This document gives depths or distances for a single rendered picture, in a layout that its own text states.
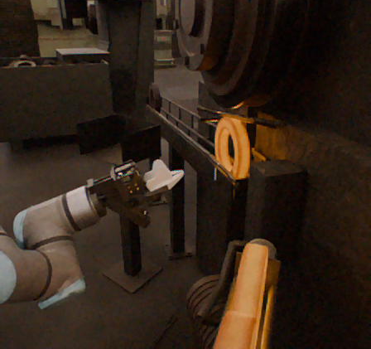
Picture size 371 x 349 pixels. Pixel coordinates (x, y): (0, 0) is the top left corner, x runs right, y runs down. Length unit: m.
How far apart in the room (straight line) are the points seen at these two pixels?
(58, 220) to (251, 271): 0.44
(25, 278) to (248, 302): 0.37
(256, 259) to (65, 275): 0.39
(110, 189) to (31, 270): 0.22
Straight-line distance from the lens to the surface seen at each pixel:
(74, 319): 1.53
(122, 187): 0.73
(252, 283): 0.47
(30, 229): 0.78
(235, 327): 0.38
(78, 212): 0.75
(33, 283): 0.66
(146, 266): 1.68
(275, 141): 0.86
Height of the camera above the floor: 1.09
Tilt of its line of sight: 24 degrees down
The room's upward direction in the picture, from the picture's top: straight up
